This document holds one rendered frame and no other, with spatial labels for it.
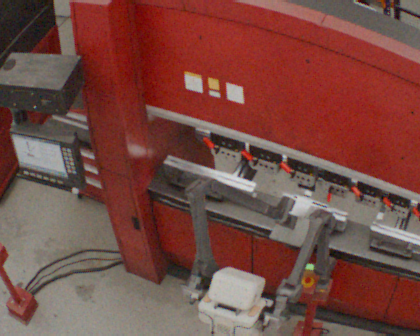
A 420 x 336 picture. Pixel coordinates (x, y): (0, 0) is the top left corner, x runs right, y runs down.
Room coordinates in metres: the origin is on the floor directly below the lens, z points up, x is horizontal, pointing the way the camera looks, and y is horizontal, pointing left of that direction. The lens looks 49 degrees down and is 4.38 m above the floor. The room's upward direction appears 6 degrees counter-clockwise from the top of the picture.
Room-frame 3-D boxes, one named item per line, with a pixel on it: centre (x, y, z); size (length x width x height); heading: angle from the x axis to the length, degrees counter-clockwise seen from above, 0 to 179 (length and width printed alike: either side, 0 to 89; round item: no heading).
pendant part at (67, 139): (2.76, 0.82, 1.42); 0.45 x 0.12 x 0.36; 68
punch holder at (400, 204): (2.33, -0.97, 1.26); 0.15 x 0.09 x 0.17; 60
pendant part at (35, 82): (2.86, 0.84, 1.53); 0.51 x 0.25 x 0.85; 68
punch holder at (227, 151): (2.83, -0.10, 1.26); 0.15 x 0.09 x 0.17; 60
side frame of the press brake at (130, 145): (3.26, 0.29, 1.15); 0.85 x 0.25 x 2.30; 150
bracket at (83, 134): (3.04, 0.79, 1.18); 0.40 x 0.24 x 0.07; 60
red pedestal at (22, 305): (2.60, 1.45, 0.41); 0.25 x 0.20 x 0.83; 150
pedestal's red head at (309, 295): (2.23, -0.50, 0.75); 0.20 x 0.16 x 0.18; 69
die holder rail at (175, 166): (2.90, 0.01, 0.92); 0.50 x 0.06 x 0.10; 60
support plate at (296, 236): (2.49, -0.40, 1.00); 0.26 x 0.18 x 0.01; 150
